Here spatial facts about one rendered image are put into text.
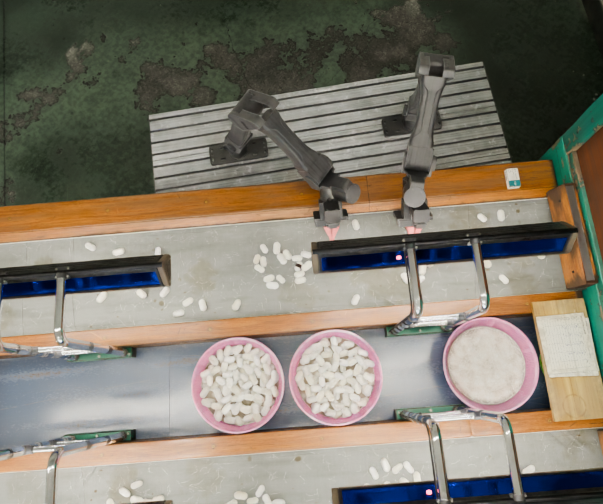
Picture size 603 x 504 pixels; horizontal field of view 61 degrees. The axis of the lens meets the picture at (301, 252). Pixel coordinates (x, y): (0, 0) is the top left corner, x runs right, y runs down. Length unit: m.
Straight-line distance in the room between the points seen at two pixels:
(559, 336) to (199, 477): 1.09
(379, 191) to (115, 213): 0.83
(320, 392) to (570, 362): 0.70
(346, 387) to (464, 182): 0.73
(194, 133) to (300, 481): 1.17
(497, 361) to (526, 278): 0.27
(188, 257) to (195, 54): 1.49
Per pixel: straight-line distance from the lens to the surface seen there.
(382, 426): 1.50
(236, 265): 1.58
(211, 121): 1.86
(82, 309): 1.70
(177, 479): 1.59
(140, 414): 1.67
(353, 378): 1.52
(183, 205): 1.65
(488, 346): 1.61
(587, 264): 1.61
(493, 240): 1.26
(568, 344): 1.64
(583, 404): 1.64
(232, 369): 1.54
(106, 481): 1.65
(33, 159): 2.87
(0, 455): 1.39
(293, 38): 2.85
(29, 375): 1.82
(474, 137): 1.86
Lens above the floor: 2.26
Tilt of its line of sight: 75 degrees down
